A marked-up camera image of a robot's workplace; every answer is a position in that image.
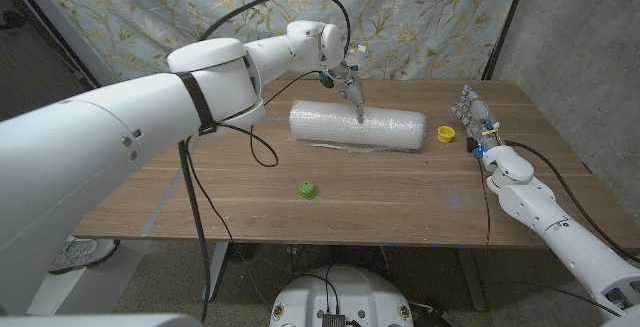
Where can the grey corner post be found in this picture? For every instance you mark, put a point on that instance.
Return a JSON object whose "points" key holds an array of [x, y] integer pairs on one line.
{"points": [[65, 27]]}

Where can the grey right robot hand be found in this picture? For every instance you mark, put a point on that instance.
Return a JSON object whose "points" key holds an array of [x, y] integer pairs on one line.
{"points": [[477, 119]]}

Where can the floral printed backdrop cloth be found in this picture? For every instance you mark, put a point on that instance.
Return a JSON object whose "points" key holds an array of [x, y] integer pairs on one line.
{"points": [[425, 17]]}

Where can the clear bubble wrap roll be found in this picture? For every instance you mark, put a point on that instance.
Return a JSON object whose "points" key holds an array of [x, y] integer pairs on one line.
{"points": [[390, 129]]}

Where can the white table leg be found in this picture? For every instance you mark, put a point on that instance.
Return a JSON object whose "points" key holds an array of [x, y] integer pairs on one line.
{"points": [[217, 272]]}

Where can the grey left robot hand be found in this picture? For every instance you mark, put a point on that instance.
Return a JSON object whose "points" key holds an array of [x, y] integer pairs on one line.
{"points": [[352, 87]]}

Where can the black power brick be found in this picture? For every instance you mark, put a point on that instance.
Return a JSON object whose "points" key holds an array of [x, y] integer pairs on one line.
{"points": [[432, 317]]}

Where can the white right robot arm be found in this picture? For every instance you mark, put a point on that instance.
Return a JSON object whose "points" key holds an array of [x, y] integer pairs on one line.
{"points": [[575, 237]]}

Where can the grey table leg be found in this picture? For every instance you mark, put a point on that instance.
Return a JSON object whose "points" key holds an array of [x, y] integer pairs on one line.
{"points": [[472, 282]]}

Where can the white domed robot base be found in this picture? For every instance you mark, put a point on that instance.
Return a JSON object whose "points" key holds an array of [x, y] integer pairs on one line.
{"points": [[342, 292]]}

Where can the black wall fixture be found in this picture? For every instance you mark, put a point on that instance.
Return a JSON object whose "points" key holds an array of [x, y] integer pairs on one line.
{"points": [[11, 19]]}

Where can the grey hub box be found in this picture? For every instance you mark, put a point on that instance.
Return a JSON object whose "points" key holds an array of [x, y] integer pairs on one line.
{"points": [[333, 320]]}

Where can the grey sneaker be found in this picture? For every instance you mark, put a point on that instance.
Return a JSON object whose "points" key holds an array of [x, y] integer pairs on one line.
{"points": [[82, 254]]}

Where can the black backdrop stand pole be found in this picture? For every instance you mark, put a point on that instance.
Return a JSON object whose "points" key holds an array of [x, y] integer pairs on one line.
{"points": [[505, 24]]}

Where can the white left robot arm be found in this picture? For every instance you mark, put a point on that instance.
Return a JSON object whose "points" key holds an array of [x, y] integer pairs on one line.
{"points": [[100, 142]]}

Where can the green bottle cap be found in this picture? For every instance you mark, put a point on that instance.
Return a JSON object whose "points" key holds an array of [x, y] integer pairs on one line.
{"points": [[307, 190]]}

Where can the white robot torso edge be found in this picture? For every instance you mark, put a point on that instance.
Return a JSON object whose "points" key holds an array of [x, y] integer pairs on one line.
{"points": [[100, 321]]}

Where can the yellow bottle cap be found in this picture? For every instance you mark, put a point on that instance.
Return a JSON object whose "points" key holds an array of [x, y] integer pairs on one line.
{"points": [[446, 135]]}

